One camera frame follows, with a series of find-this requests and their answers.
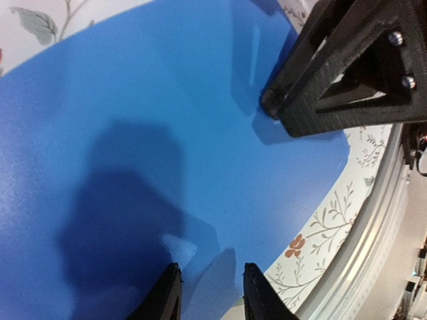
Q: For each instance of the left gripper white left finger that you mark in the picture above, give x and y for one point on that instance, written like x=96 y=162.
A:
x=163 y=302

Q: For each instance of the blue folder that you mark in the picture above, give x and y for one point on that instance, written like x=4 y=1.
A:
x=140 y=142

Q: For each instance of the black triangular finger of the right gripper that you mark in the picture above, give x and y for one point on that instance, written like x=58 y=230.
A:
x=355 y=63

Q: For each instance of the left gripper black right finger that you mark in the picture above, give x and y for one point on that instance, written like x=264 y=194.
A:
x=261 y=302

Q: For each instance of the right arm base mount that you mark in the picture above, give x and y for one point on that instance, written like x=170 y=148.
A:
x=413 y=142

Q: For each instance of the aluminium front rail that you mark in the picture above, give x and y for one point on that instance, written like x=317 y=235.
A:
x=348 y=281

